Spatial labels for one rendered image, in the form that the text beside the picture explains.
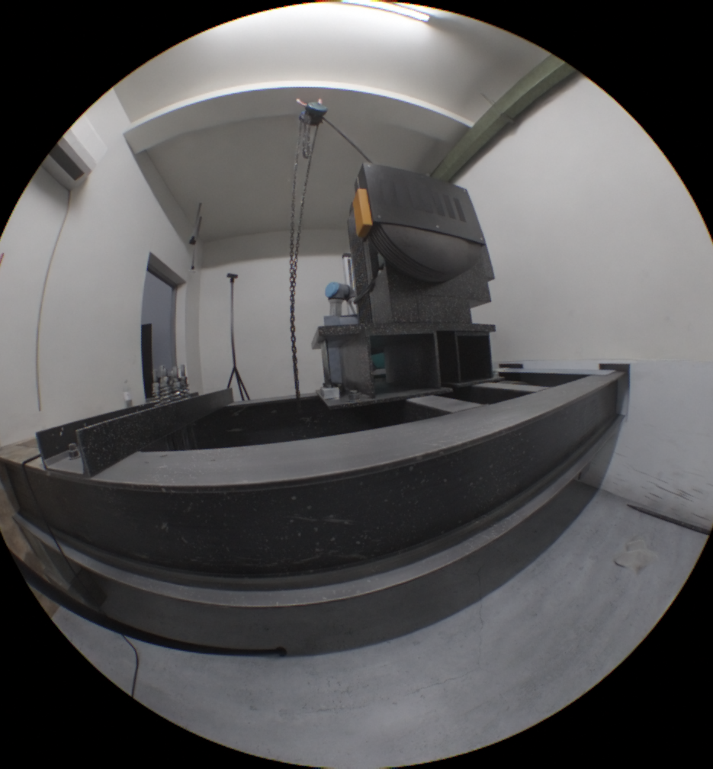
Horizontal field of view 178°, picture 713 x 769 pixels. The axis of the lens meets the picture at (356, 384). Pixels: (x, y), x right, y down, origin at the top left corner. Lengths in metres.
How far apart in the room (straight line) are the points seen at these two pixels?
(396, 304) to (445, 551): 0.70
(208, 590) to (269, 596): 0.12
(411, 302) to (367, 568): 0.75
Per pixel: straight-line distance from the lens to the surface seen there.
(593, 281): 1.57
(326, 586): 0.44
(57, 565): 1.19
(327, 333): 0.69
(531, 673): 0.86
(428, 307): 0.84
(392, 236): 0.73
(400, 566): 0.45
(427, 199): 0.91
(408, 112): 2.26
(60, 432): 0.63
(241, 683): 0.86
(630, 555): 1.22
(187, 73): 2.31
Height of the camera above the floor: 0.77
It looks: 5 degrees down
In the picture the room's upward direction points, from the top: 6 degrees counter-clockwise
